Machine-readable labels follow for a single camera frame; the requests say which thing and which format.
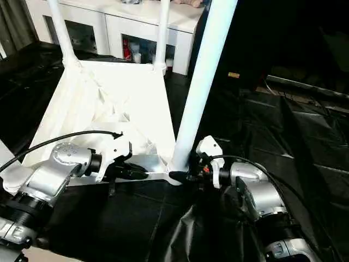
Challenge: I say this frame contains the white plastic table top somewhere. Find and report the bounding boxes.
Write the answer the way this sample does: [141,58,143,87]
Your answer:
[2,60,189,197]

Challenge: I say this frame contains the black table mat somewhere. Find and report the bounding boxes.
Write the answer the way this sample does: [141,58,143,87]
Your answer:
[0,40,349,262]

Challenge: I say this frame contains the long dark metal rod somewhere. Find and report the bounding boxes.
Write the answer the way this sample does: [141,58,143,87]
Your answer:
[266,75,349,99]

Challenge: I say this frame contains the white cabinet with glass doors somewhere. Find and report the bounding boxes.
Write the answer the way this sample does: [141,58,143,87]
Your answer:
[24,0,207,76]

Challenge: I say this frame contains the grey curtain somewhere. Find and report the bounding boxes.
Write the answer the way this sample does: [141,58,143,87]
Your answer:
[0,0,37,60]

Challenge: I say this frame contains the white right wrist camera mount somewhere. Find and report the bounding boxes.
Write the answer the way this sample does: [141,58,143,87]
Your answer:
[195,135,226,189]

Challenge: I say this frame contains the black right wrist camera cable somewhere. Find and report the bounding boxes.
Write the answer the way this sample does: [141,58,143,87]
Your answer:
[209,154,345,262]

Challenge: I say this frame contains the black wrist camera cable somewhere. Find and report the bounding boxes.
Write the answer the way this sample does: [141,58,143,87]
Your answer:
[0,130,124,173]
[209,154,345,262]

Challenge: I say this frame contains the black left wrist camera cable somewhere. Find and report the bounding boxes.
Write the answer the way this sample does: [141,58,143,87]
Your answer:
[0,130,124,173]

